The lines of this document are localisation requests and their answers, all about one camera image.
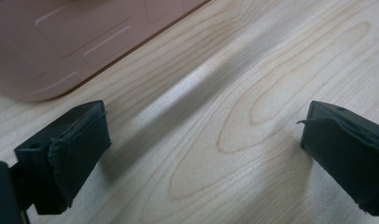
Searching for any pink plastic tray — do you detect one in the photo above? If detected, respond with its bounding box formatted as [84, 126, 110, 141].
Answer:
[0, 0, 212, 104]

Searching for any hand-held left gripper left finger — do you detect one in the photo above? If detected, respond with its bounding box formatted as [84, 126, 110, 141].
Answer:
[14, 99, 112, 216]

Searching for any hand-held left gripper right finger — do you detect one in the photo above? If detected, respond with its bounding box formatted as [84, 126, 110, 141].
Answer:
[296, 100, 379, 217]

